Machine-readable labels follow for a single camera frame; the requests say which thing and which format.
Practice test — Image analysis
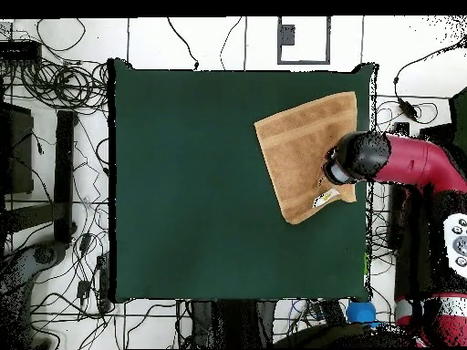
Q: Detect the grey square floor frame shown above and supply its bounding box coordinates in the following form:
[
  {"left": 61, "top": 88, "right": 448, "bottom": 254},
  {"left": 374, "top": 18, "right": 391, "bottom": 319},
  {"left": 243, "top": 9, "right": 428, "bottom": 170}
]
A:
[{"left": 276, "top": 15, "right": 332, "bottom": 66}]

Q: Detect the dark green table cloth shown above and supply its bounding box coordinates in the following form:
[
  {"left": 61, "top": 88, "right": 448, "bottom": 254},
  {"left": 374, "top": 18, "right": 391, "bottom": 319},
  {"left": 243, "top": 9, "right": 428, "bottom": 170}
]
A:
[{"left": 107, "top": 57, "right": 379, "bottom": 304}]

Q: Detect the dark rectangular box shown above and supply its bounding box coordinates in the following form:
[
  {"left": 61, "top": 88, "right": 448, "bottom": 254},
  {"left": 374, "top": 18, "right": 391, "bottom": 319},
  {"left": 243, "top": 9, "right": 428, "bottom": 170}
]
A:
[
  {"left": 419, "top": 123, "right": 455, "bottom": 145},
  {"left": 0, "top": 102, "right": 35, "bottom": 196}
]

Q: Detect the black cable with plug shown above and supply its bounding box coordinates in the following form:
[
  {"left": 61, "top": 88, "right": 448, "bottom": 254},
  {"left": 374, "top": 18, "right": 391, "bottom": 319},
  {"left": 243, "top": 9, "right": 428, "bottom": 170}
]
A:
[{"left": 166, "top": 16, "right": 201, "bottom": 71}]

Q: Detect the blue plastic cup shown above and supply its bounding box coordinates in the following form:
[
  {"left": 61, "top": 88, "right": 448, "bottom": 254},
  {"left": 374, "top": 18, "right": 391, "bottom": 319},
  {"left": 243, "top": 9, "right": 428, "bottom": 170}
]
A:
[{"left": 345, "top": 300, "right": 380, "bottom": 329}]

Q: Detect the long black power strip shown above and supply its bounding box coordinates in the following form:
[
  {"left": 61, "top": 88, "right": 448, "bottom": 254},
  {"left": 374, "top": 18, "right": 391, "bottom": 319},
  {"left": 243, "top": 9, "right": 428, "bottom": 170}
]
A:
[{"left": 318, "top": 299, "right": 348, "bottom": 327}]

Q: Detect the black power adapter with cable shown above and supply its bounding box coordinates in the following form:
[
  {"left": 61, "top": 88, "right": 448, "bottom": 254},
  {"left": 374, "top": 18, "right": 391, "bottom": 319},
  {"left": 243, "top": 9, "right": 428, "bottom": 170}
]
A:
[{"left": 392, "top": 41, "right": 467, "bottom": 125}]

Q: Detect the thin black cable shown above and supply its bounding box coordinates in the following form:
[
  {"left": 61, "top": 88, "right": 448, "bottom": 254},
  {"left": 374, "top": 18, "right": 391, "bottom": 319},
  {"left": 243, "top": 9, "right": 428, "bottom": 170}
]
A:
[{"left": 219, "top": 15, "right": 244, "bottom": 71}]

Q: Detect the tan terry towel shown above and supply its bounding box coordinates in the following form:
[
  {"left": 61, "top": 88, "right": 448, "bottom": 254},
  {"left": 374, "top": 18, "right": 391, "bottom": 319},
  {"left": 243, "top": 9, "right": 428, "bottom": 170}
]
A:
[{"left": 254, "top": 90, "right": 358, "bottom": 226}]

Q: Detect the flat black device box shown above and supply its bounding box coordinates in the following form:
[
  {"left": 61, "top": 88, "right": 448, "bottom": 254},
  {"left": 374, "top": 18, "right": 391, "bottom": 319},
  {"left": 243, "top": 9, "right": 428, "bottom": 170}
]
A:
[{"left": 0, "top": 40, "right": 43, "bottom": 63}]

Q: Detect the coiled black cable bundle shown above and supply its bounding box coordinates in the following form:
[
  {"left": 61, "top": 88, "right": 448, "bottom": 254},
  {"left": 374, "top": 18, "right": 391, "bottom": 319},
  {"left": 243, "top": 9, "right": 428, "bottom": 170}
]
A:
[{"left": 19, "top": 59, "right": 109, "bottom": 110}]

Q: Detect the small dark grey box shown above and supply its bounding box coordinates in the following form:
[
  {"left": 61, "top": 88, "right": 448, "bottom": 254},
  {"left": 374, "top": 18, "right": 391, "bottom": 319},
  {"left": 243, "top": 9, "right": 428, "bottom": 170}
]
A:
[{"left": 279, "top": 24, "right": 296, "bottom": 46}]

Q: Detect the black stand column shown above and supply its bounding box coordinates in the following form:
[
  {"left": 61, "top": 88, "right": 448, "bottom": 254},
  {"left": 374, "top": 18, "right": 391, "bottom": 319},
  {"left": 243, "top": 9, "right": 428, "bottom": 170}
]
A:
[{"left": 189, "top": 299, "right": 278, "bottom": 349}]

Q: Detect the black power strip with plugs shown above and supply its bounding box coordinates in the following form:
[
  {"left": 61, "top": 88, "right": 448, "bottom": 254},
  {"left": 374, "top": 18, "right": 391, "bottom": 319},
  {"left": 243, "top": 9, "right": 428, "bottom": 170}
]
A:
[{"left": 97, "top": 254, "right": 111, "bottom": 314}]

